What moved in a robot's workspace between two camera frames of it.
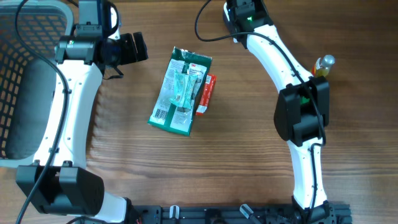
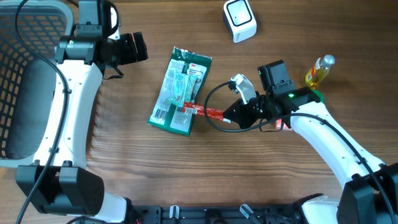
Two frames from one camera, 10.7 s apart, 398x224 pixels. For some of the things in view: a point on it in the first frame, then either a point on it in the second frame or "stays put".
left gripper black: [132, 55] stays put
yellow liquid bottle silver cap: [323, 65] stays put
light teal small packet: [184, 85] stays put
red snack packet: [204, 100] -> [194, 109]
